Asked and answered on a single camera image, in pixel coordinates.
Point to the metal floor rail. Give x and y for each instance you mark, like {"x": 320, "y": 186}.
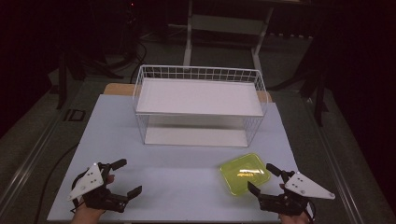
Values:
{"x": 28, "y": 161}

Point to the black stand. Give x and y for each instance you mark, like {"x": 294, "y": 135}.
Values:
{"x": 320, "y": 105}

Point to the person's right hand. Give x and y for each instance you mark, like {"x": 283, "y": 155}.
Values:
{"x": 295, "y": 219}

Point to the person's left hand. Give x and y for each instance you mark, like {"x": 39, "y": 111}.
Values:
{"x": 85, "y": 216}

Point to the yellow-green square plate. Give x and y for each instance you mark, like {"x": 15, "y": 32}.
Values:
{"x": 238, "y": 179}

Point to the black floor plate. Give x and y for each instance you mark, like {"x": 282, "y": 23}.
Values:
{"x": 66, "y": 115}

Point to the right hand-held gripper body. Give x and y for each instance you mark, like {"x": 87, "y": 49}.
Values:
{"x": 306, "y": 186}

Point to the pale table cover sheet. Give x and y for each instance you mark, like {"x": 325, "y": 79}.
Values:
{"x": 174, "y": 180}

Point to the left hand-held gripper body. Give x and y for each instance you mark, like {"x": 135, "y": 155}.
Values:
{"x": 90, "y": 182}

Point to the white metal table frame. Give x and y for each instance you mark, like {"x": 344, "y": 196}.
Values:
{"x": 187, "y": 46}

